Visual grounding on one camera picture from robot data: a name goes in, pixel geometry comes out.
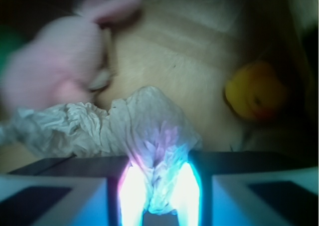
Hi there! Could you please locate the pink plush bunny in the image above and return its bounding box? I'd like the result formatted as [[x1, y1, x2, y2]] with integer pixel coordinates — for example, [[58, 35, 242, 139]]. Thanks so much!
[[0, 0, 142, 113]]

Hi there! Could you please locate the brown paper bag bin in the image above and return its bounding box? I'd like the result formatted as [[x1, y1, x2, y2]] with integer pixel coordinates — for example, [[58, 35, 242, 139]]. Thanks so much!
[[0, 0, 319, 172]]

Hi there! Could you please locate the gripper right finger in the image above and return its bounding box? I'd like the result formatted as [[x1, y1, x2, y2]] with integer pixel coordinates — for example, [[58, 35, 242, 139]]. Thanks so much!
[[178, 151, 319, 226]]

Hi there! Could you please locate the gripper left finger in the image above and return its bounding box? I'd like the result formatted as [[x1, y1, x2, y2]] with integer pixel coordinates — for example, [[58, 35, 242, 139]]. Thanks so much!
[[0, 156, 143, 226]]

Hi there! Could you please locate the yellow rubber duck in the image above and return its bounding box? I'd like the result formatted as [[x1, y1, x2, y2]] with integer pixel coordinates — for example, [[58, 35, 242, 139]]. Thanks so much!
[[224, 61, 289, 122]]

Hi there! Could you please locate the green ball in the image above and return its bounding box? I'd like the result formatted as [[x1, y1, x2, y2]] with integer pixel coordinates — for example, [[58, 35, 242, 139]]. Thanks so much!
[[0, 25, 27, 60]]

